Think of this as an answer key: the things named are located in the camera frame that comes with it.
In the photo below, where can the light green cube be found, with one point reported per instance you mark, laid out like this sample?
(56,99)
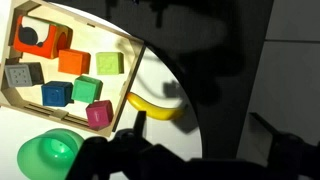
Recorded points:
(109,63)

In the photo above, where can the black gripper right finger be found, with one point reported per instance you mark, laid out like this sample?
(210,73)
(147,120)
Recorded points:
(266,138)

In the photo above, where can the large orange picture cube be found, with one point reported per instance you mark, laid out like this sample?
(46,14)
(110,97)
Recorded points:
(41,37)

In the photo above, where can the blue cube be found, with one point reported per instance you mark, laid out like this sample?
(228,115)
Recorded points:
(56,93)

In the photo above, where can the green plastic bowl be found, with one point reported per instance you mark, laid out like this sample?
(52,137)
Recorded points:
(50,155)

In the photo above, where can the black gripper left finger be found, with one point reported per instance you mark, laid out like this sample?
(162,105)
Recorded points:
(139,124)

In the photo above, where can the yellow toy banana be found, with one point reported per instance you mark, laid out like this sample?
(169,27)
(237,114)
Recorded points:
(152,110)

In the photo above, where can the wooden tray box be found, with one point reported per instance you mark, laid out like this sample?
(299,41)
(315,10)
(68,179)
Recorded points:
(88,36)

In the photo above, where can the magenta cube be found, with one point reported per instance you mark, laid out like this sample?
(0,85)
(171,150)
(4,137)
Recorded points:
(99,114)

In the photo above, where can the grey cube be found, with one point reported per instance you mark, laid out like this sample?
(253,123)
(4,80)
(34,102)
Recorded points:
(24,74)

